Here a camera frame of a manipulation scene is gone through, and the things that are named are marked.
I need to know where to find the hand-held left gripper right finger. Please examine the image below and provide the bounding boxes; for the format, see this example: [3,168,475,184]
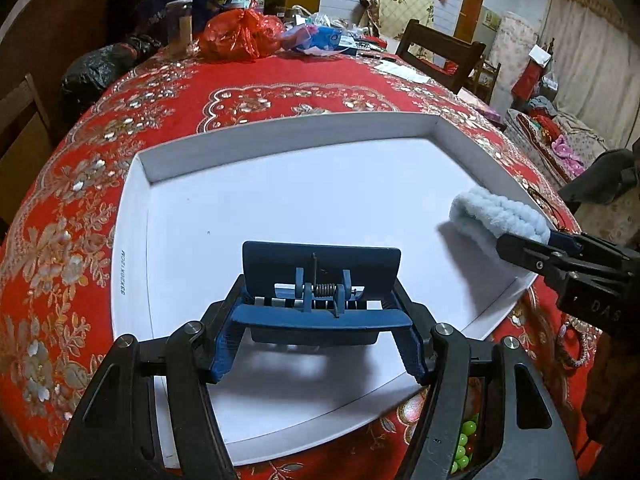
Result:
[390,280,581,480]

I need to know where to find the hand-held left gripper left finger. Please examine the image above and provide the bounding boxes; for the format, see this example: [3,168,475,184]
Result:
[52,275,251,480]

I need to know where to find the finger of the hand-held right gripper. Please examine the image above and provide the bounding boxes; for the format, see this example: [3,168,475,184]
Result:
[496,232,601,292]
[547,229,640,275]

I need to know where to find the light blue fluffy hair band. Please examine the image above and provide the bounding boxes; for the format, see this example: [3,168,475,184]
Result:
[448,186,552,244]

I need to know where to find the green bead bracelet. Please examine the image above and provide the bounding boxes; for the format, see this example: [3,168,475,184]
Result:
[449,412,483,476]

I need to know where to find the blue hair clip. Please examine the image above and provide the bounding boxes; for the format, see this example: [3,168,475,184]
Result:
[230,241,412,347]

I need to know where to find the white cardboard box tray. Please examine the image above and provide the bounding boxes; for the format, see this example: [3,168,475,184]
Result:
[112,112,563,468]

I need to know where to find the person's right forearm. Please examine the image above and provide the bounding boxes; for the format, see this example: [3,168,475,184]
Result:
[582,330,640,461]

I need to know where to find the pink cloth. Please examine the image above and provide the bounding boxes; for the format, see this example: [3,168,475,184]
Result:
[552,135,583,176]

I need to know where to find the floral covered sofa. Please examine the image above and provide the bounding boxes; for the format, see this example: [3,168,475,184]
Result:
[502,107,611,186]

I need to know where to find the dark wooden chair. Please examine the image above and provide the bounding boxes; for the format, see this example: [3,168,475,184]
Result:
[395,19,487,93]
[470,60,502,101]

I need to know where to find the beige curtain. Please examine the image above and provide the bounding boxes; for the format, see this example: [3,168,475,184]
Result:
[540,0,640,146]

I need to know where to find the floral covered cabinet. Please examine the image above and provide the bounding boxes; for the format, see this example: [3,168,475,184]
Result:
[487,10,538,111]

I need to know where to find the white paper sheet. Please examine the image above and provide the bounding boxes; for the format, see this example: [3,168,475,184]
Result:
[375,60,428,83]

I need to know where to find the red floral tablecloth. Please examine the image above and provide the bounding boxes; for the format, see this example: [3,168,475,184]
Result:
[0,50,606,480]

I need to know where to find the floral hanging cloth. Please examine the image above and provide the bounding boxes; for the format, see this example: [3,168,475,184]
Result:
[360,0,436,61]

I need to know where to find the brown wooden chair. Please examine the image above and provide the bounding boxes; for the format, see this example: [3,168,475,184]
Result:
[0,74,56,231]

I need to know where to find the blue white plastic packet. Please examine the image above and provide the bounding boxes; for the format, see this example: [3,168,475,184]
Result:
[282,22,356,56]

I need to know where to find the red plastic bag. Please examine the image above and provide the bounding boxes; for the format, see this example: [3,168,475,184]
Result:
[199,7,285,63]

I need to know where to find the glass jar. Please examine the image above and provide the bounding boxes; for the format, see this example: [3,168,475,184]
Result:
[164,0,194,56]

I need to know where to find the brown round wooden board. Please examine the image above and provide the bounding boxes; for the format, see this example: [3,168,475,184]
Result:
[0,0,118,86]

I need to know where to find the pink pearl bracelet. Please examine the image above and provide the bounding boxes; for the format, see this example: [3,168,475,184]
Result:
[557,322,601,368]

